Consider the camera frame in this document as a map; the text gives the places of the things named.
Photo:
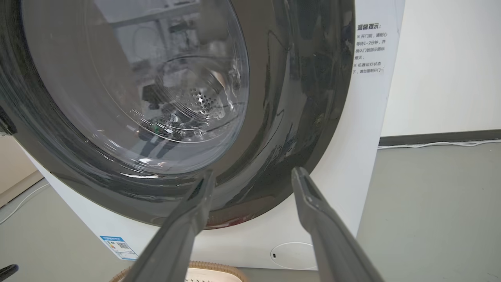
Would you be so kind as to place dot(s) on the white front-load washing machine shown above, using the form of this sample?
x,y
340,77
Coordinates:
x,y
352,164

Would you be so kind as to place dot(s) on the dark round washing machine door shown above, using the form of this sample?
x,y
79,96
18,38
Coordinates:
x,y
164,109

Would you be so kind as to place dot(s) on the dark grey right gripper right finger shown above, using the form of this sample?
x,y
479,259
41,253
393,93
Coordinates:
x,y
332,243

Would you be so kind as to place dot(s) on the white laundry basket woven rim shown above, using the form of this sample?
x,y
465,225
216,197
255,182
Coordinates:
x,y
213,272

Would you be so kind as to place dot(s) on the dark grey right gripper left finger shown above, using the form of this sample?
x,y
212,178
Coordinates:
x,y
172,243

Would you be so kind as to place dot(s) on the dark gripper finger tip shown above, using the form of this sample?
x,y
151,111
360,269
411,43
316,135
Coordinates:
x,y
8,271

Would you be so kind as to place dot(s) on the blue energy label sticker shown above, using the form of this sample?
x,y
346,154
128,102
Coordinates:
x,y
118,247

